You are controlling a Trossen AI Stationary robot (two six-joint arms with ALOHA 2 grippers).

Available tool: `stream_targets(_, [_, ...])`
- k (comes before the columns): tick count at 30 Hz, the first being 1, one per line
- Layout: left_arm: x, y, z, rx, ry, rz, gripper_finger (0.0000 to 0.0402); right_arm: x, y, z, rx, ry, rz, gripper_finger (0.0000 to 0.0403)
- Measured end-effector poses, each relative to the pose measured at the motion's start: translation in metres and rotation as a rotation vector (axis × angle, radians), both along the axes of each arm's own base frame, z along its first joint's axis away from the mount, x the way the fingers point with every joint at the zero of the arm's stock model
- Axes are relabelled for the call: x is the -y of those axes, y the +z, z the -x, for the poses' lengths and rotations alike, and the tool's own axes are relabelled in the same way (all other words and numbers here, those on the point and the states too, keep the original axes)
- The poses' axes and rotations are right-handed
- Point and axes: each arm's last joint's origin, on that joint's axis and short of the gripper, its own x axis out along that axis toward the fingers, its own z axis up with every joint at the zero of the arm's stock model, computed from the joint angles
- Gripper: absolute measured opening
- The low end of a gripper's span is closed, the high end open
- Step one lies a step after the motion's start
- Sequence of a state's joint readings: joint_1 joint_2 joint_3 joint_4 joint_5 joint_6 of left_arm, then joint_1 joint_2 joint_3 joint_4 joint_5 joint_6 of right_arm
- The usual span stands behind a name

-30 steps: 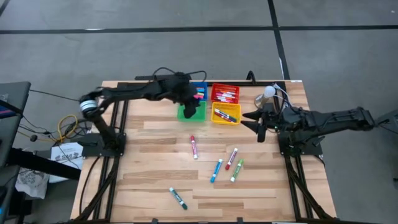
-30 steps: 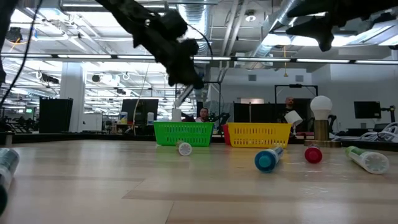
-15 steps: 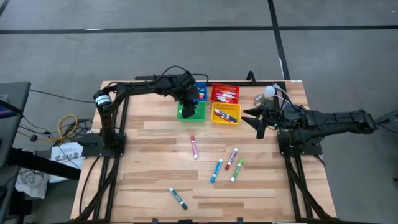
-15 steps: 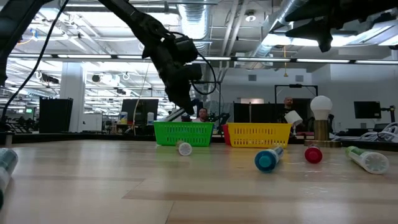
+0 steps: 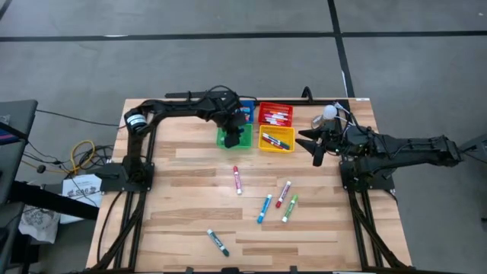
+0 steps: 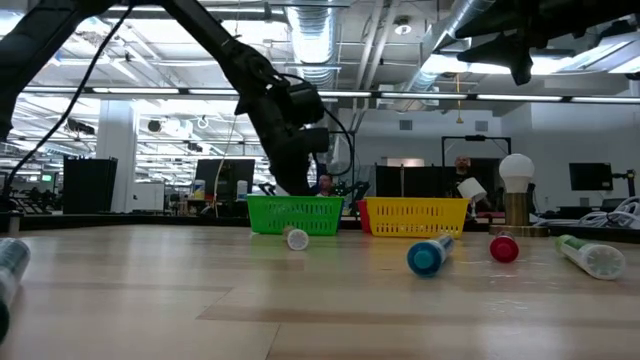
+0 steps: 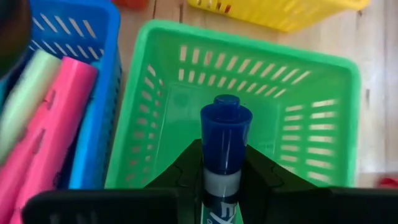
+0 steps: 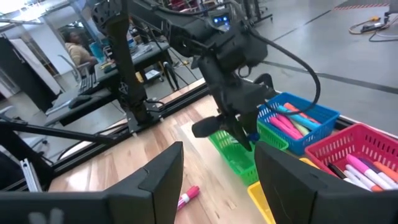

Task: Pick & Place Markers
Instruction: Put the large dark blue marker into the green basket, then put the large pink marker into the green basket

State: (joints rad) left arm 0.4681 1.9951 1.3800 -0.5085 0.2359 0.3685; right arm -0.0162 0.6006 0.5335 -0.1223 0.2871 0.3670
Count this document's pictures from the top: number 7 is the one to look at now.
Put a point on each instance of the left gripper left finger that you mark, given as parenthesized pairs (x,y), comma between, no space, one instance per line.
(140,205)

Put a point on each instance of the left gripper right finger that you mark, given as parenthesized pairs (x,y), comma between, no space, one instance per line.
(295,205)

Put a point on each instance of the light blue highlighter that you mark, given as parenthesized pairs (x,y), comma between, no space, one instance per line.
(88,140)

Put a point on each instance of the dark blue Expo marker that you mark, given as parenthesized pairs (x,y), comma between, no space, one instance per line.
(225,140)

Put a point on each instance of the red Expo marker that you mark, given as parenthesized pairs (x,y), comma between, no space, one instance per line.
(388,183)

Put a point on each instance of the pink highlighter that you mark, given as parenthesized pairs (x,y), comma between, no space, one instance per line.
(71,109)
(15,174)

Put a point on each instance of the yellow highlighter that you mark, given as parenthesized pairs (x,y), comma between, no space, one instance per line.
(28,99)

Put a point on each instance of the green plastic basket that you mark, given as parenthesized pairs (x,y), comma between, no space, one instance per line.
(248,62)

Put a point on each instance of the blue plastic basket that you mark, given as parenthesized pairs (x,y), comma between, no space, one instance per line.
(77,31)

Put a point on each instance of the yellow plastic basket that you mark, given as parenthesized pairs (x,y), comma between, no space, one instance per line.
(280,12)

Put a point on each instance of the red plastic basket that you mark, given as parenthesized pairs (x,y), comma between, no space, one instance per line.
(130,3)

